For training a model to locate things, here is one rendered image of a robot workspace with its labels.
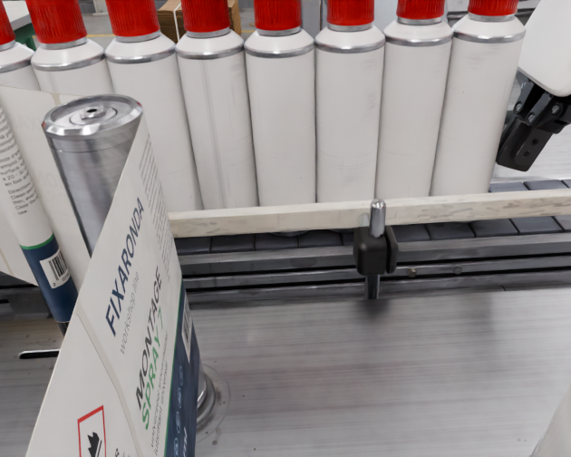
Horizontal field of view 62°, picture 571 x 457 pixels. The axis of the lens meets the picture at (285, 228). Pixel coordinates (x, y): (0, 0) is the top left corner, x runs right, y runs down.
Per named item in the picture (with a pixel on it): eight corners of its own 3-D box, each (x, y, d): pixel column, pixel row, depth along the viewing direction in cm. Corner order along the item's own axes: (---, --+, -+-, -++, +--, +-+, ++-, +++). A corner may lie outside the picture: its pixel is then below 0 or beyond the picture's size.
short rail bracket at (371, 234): (354, 333, 40) (361, 213, 33) (349, 307, 42) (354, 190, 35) (392, 330, 40) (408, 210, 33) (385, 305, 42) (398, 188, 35)
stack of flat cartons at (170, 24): (162, 51, 413) (154, 11, 395) (174, 34, 457) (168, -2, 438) (237, 47, 411) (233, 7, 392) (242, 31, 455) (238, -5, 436)
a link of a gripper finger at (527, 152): (537, 88, 38) (491, 160, 42) (556, 102, 36) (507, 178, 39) (570, 99, 39) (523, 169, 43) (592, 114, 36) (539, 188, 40)
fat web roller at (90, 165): (132, 438, 28) (6, 139, 17) (148, 373, 31) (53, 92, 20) (212, 433, 28) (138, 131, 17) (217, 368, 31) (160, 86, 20)
